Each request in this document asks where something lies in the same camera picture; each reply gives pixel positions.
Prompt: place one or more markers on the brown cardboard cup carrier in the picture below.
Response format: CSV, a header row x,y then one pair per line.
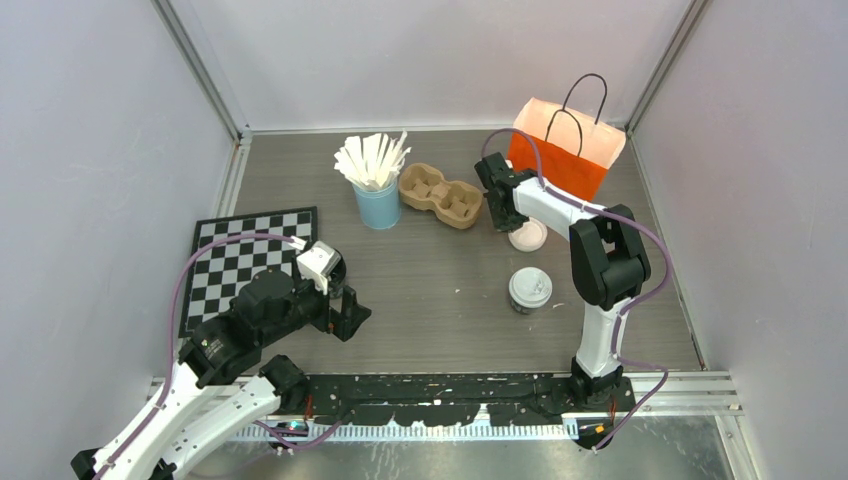
x,y
455,203

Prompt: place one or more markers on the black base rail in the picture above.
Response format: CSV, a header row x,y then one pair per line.
x,y
508,399

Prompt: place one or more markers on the light blue cup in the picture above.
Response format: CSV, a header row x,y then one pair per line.
x,y
381,209

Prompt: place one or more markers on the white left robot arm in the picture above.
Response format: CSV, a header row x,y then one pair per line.
x,y
172,432

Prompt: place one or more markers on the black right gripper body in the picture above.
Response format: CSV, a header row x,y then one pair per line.
x,y
503,218

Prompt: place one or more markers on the black paper coffee cup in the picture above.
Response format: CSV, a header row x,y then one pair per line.
x,y
524,309

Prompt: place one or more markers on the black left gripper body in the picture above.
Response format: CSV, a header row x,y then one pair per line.
x,y
309,305

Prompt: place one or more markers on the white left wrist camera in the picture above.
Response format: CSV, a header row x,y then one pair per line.
x,y
317,263

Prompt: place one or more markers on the white coffee cup lid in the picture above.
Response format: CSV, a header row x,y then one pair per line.
x,y
530,286

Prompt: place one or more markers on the stack of white lids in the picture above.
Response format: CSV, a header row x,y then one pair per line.
x,y
530,237

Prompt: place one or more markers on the orange paper bag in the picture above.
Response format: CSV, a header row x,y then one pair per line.
x,y
572,150

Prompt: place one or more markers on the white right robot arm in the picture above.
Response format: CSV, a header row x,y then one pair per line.
x,y
607,256

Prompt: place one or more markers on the black white chessboard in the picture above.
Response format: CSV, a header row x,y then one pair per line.
x,y
218,275

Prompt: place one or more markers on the white wooden stir sticks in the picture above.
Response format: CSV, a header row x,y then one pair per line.
x,y
374,162

